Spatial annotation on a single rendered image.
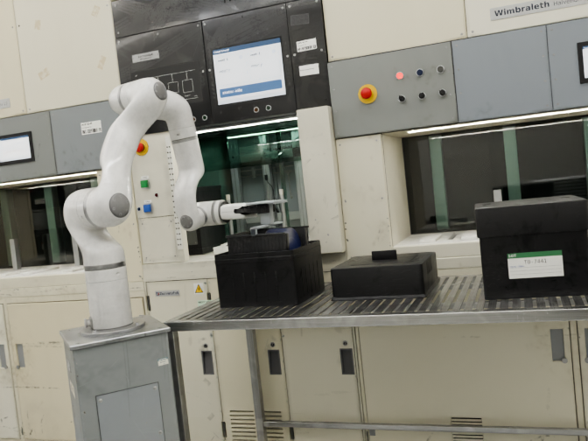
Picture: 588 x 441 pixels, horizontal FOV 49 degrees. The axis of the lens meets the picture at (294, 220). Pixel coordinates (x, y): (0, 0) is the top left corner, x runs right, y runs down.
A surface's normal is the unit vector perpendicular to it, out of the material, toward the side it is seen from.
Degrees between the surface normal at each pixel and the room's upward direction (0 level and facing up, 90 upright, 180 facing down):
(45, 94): 90
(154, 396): 90
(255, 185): 90
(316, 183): 90
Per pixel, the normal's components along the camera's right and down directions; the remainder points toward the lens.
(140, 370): 0.43, 0.00
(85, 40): -0.33, 0.08
